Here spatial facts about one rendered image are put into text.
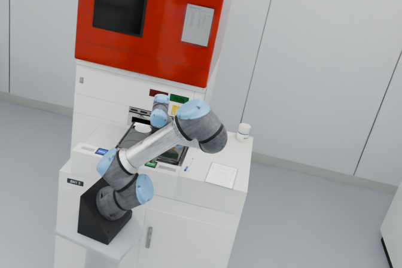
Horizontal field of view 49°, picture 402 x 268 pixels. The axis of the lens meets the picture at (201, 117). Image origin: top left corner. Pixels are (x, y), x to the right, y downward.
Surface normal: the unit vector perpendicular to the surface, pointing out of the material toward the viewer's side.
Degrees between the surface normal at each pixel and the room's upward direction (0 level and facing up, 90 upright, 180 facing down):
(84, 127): 90
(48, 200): 0
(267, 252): 0
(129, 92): 90
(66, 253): 90
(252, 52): 90
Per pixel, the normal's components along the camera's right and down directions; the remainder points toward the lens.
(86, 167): -0.15, 0.39
